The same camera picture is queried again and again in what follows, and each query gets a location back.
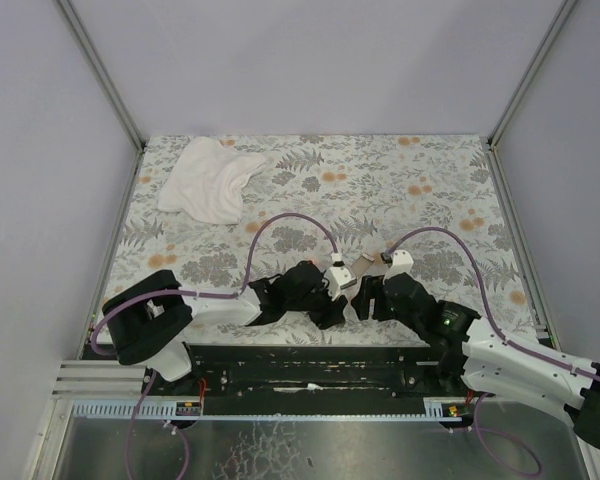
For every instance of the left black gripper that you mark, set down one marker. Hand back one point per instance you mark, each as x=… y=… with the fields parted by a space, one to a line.
x=325 y=305

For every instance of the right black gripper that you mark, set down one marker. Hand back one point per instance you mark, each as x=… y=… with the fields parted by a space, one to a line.
x=373 y=298

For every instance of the grey cardboard box sleeve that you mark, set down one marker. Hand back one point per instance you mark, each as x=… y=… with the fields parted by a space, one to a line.
x=362 y=264

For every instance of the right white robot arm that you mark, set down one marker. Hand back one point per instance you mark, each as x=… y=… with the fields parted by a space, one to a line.
x=487 y=360

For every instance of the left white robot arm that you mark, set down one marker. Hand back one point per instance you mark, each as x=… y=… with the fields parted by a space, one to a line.
x=146 y=322

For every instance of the floral patterned table mat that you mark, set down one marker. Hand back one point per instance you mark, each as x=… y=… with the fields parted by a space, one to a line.
x=359 y=194

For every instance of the white cloth towel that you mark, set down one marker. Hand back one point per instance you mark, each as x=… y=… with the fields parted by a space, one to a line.
x=207 y=181

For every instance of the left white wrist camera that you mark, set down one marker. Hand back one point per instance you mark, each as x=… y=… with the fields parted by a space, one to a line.
x=339 y=278

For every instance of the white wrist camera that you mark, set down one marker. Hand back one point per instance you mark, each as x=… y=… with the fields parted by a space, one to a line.
x=398 y=262
x=339 y=278

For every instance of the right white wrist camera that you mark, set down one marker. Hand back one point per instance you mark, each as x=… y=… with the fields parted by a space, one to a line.
x=398 y=262

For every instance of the white slotted cable duct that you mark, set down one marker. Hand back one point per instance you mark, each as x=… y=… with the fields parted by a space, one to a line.
x=287 y=407

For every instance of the aluminium cross rail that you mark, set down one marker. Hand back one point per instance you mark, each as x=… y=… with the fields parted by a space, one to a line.
x=98 y=379

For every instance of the left aluminium frame post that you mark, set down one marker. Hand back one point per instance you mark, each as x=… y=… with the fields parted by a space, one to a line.
x=76 y=27

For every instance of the aluminium frame post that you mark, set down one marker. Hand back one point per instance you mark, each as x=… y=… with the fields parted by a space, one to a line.
x=539 y=57
x=76 y=27

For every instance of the right aluminium frame post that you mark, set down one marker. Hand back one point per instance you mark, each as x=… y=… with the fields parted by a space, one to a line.
x=539 y=57

